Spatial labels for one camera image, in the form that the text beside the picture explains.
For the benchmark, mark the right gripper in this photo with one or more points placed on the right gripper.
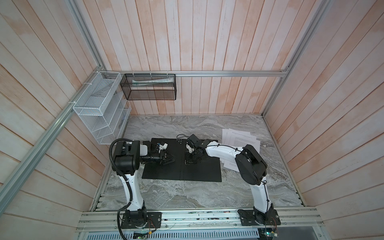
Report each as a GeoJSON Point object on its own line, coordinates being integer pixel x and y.
{"type": "Point", "coordinates": [188, 160]}

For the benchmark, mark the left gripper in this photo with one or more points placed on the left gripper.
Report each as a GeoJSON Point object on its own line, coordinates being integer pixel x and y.
{"type": "Point", "coordinates": [163, 156]}

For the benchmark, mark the blue folder black inside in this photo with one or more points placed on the blue folder black inside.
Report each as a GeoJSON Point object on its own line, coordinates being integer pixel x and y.
{"type": "Point", "coordinates": [206, 169]}

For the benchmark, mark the printed paper sheet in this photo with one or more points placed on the printed paper sheet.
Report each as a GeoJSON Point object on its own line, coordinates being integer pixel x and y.
{"type": "Point", "coordinates": [230, 164]}

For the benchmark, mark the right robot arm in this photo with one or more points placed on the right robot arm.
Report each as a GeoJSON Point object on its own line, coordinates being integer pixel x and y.
{"type": "Point", "coordinates": [251, 166]}

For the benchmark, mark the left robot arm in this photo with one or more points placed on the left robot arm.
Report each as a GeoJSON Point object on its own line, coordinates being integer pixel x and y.
{"type": "Point", "coordinates": [125, 157]}

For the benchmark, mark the lower white paper sheets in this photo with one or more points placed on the lower white paper sheets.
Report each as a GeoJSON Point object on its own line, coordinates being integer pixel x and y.
{"type": "Point", "coordinates": [239, 139]}

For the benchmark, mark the black mesh basket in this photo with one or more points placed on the black mesh basket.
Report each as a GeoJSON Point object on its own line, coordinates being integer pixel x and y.
{"type": "Point", "coordinates": [148, 93]}

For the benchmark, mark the papers in black basket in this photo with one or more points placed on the papers in black basket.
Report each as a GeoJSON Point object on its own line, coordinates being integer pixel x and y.
{"type": "Point", "coordinates": [149, 82]}

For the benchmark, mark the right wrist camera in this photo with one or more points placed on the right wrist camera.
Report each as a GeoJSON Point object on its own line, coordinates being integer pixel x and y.
{"type": "Point", "coordinates": [189, 148]}

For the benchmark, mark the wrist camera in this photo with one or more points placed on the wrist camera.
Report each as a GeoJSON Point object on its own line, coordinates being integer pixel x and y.
{"type": "Point", "coordinates": [162, 146]}
{"type": "Point", "coordinates": [189, 148]}

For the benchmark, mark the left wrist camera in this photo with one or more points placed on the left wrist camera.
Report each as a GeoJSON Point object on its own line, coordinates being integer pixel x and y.
{"type": "Point", "coordinates": [162, 146]}

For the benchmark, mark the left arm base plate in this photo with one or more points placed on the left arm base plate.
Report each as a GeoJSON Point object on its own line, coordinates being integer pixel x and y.
{"type": "Point", "coordinates": [139, 220]}

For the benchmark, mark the white wire mesh shelf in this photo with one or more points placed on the white wire mesh shelf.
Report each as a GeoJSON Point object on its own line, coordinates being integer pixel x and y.
{"type": "Point", "coordinates": [102, 109]}

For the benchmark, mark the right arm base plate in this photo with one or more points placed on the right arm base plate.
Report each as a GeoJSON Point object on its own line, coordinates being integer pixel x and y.
{"type": "Point", "coordinates": [256, 218]}

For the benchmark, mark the aluminium frame bar back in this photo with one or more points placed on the aluminium frame bar back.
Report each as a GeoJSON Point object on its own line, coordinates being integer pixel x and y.
{"type": "Point", "coordinates": [214, 73]}

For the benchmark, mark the aluminium frame bar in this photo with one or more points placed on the aluminium frame bar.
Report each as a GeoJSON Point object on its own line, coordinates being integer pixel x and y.
{"type": "Point", "coordinates": [311, 29]}
{"type": "Point", "coordinates": [214, 73]}
{"type": "Point", "coordinates": [72, 195]}

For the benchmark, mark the aluminium front rail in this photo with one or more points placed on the aluminium front rail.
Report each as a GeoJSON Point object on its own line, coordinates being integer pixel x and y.
{"type": "Point", "coordinates": [193, 219]}

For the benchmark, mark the aluminium frame bar left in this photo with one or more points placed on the aluminium frame bar left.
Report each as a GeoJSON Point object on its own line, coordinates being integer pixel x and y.
{"type": "Point", "coordinates": [72, 195]}

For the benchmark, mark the aluminium frame bar right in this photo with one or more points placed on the aluminium frame bar right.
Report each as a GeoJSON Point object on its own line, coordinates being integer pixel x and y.
{"type": "Point", "coordinates": [311, 29]}

